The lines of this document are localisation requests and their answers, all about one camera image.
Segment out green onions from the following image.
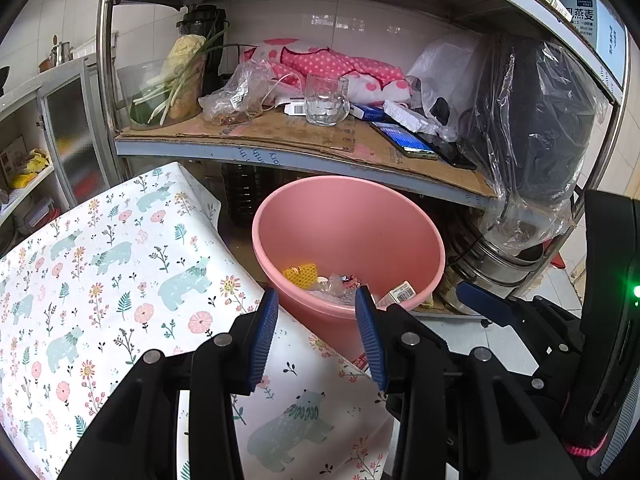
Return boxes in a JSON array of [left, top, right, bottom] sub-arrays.
[[132, 30, 228, 126]]

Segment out dark ribbed plastic jug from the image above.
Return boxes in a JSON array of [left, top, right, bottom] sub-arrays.
[[221, 162, 275, 223]]

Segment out clear plastic bag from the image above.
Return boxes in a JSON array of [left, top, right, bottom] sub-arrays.
[[310, 272, 361, 306]]

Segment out yellow foam net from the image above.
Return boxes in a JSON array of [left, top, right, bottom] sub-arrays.
[[282, 261, 320, 288]]

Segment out blue white cereal box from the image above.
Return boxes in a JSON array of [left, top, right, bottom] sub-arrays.
[[542, 0, 628, 86]]

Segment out pink polka dot cloth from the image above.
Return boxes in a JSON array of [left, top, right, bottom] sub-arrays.
[[239, 39, 413, 106]]

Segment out steel steamer pot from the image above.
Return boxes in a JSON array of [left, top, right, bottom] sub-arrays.
[[445, 205, 561, 311]]

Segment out white small box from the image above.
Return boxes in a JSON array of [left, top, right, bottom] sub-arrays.
[[382, 100, 431, 133]]

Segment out smartphone with lit screen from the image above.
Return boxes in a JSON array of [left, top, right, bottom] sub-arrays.
[[371, 121, 440, 161]]

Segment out floral bear print tablecloth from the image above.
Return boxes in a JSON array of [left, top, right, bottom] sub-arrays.
[[0, 161, 401, 480]]

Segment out metal shelf rack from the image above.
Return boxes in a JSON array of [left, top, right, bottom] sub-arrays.
[[97, 0, 631, 311]]

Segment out glass mug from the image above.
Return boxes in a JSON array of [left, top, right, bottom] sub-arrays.
[[304, 74, 352, 127]]

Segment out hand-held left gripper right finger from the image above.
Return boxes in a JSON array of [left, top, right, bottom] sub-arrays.
[[354, 285, 581, 480]]

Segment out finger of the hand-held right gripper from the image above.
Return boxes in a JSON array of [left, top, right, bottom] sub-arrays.
[[456, 281, 521, 328]]

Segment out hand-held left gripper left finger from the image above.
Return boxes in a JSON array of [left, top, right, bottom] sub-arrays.
[[59, 287, 280, 480]]

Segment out blue small pack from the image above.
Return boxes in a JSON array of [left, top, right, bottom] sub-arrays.
[[350, 102, 388, 122]]

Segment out clear bag of snacks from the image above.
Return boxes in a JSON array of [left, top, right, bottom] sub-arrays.
[[200, 60, 276, 123]]

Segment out grey kitchen cabinet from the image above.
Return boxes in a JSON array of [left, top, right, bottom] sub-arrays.
[[0, 57, 121, 261]]

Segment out black smartphone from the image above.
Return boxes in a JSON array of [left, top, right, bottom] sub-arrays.
[[417, 132, 478, 171]]

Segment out yellow food packets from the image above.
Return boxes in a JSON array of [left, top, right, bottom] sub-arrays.
[[10, 149, 53, 190]]

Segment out clear blue clip container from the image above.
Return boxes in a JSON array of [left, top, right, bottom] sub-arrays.
[[22, 195, 56, 228]]

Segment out black blender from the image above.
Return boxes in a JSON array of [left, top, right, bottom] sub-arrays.
[[176, 5, 228, 98]]

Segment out black appliance under plastic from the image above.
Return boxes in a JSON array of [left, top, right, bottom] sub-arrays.
[[457, 35, 611, 236]]

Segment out clear plastic tub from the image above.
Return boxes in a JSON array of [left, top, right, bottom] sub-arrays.
[[116, 57, 206, 128]]

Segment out metal kettle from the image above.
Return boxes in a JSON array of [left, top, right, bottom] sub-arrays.
[[49, 41, 75, 66]]

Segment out cardboard sheet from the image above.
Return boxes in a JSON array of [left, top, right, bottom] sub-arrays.
[[116, 107, 501, 198]]

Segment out napa cabbage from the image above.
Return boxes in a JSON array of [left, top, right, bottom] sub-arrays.
[[162, 35, 207, 86]]

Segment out frosted cabinet door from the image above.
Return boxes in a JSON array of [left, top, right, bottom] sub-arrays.
[[39, 57, 121, 213]]

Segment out white plastic bag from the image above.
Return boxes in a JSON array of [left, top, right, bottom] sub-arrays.
[[406, 35, 488, 143]]

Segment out pink plastic bucket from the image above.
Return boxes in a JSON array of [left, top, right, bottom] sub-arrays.
[[251, 175, 446, 361]]

